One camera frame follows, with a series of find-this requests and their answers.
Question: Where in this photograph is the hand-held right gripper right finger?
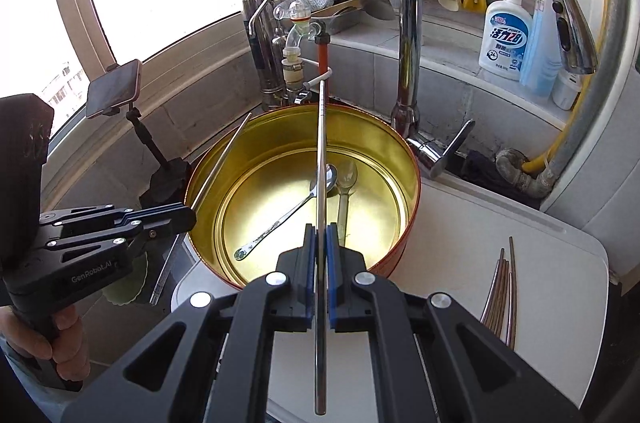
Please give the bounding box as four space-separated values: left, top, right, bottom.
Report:
324 224 586 423

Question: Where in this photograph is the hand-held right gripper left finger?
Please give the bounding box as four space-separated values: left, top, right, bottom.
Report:
60 223 318 423

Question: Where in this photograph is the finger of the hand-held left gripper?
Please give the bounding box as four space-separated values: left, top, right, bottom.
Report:
39 202 197 228
45 222 196 267

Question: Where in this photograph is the metal chopstick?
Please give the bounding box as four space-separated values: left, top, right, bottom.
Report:
314 82 330 416
150 113 252 306

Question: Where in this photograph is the round golden tin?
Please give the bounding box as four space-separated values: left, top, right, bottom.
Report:
184 103 422 290

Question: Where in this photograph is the bundle of wooden chopsticks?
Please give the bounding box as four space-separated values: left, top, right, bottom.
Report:
479 235 519 350

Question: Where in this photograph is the metal pipe elbow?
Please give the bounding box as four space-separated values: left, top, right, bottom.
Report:
495 148 556 198

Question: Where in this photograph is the person's left forearm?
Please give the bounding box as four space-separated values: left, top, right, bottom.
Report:
0 338 71 414

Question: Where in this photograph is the person's left hand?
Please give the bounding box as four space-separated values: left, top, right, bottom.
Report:
0 303 92 382

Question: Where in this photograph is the black phone tripod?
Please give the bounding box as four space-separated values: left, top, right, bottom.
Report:
125 103 193 206

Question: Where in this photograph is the metal spoon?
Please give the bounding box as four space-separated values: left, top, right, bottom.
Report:
234 164 341 261

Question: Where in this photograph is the pale green scalloped strainer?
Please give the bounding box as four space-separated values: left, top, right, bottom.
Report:
102 248 151 306

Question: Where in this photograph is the smartphone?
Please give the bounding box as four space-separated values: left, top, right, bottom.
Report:
85 59 143 120

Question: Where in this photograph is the white cutting board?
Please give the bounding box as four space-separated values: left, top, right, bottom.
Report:
170 175 611 423

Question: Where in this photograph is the dark cloth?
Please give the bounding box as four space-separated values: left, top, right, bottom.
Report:
460 150 543 208

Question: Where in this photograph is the chrome filter tap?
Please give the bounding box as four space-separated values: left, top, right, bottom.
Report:
242 0 288 114

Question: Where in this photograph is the orange pipe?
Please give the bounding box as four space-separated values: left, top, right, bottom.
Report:
316 34 332 78

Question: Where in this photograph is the clear plastic tap fitting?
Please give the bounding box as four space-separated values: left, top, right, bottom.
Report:
274 0 321 98

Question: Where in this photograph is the chrome kitchen faucet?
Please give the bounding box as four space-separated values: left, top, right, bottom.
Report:
390 0 599 178

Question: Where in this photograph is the steel tray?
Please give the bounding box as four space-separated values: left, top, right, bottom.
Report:
312 0 401 36

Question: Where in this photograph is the white dish soap bottle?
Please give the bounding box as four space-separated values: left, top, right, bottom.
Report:
477 0 531 82

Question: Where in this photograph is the small white container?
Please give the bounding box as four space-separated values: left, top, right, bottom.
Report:
551 68 583 111

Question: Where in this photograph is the blue translucent bottle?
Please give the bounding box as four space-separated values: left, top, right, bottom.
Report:
519 0 563 98

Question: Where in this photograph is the white hose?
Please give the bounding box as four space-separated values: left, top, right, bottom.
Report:
295 55 333 104

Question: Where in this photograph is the window frame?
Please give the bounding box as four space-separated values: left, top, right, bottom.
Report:
0 0 301 144

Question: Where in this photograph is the yellow hose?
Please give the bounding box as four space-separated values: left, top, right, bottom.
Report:
520 0 621 174

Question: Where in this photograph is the grey corrugated hose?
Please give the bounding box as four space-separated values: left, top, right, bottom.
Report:
530 0 631 198

